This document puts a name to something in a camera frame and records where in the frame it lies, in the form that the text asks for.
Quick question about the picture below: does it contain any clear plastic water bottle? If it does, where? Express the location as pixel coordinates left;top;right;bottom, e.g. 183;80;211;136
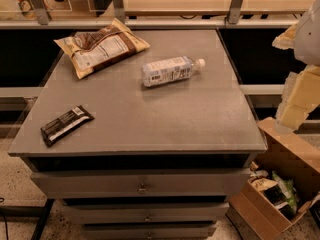
141;56;206;87

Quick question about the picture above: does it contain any tan snack bag in box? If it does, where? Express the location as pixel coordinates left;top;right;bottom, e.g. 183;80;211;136
251;178;277;192

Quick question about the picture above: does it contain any top drawer front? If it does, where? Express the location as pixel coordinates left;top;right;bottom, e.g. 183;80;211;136
31;168;250;199

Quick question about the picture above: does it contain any middle drawer front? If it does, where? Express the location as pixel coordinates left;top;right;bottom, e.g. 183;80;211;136
64;203;229;224

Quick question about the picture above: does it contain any green snack bag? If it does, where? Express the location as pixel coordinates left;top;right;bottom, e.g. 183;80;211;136
272;171;297;214

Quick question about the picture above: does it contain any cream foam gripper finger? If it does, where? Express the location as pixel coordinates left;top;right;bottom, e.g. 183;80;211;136
272;24;297;50
274;65;320;134

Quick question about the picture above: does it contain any black floor cable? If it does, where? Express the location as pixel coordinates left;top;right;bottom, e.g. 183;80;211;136
0;197;10;240

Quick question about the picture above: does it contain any open cardboard box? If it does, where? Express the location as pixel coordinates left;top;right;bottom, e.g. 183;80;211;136
230;117;320;240

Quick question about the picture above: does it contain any drawer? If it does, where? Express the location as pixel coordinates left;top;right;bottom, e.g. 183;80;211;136
64;203;229;224
31;168;250;199
83;224;216;240

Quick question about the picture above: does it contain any black rxbar chocolate bar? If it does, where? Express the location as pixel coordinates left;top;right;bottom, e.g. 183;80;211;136
40;105;94;147

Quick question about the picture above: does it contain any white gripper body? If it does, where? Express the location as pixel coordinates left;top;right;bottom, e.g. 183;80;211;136
294;0;320;66

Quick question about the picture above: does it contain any metal shelf rail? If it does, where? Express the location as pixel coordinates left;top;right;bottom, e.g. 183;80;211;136
0;0;307;29

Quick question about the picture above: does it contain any bottom drawer front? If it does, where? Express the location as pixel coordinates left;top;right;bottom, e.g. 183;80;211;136
83;224;216;240

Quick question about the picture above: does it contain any grey drawer cabinet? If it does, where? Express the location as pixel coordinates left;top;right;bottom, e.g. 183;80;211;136
9;30;266;231

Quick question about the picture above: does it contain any tan brown snack bag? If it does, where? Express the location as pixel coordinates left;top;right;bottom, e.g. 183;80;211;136
55;19;150;79

